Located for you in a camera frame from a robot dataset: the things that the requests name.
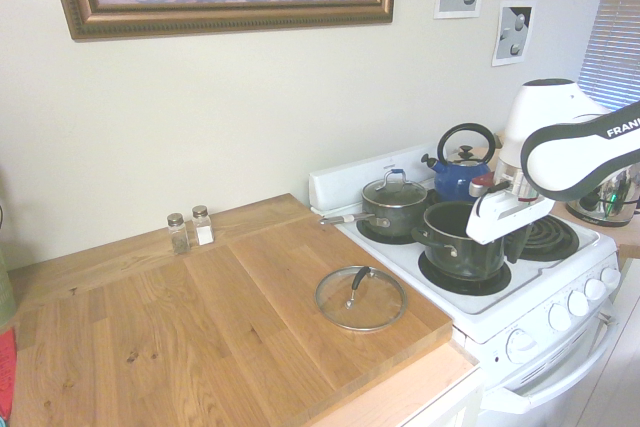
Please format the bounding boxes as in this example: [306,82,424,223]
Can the white window blinds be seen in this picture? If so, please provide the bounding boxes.
[578,0,640,113]

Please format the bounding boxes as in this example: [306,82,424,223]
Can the dark saucepan with long handle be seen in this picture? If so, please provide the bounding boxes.
[318,194,429,240]

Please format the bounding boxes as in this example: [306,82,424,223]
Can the glass lid with blue handle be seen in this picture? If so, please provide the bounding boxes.
[361,169,429,208]

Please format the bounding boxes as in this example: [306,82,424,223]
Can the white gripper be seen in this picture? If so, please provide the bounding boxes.
[465,185,555,267]

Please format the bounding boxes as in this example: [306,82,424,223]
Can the chrome electric kettle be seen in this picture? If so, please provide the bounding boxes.
[564,166,640,228]

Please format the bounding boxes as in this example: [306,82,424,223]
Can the white oven door handle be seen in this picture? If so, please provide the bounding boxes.
[499,316,621,411]

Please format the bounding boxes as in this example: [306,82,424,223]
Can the black stove burner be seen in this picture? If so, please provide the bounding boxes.
[355,220,426,247]
[417,249,512,297]

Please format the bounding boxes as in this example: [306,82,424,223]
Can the glass salt shaker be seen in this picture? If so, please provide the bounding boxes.
[191,204,215,247]

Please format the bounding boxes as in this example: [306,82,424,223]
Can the glass lid with black handle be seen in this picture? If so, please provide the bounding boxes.
[314,265,409,333]

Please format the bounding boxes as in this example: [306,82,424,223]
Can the white electric stove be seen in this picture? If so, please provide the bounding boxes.
[308,141,624,427]

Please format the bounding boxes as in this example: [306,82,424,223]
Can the red packet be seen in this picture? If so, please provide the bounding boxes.
[0,329,19,418]

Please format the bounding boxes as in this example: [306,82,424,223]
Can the wooden countertop board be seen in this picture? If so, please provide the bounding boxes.
[9,192,454,427]

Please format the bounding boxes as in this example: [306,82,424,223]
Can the large dark two-handled pot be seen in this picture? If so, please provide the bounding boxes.
[410,200,507,282]

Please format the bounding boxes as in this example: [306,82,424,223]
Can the blue stovetop kettle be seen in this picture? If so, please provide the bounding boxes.
[421,121,496,204]

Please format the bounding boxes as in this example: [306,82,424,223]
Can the large black coil burner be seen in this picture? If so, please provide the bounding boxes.
[504,219,581,264]

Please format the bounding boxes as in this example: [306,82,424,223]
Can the glass pepper shaker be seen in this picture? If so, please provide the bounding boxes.
[166,213,190,255]

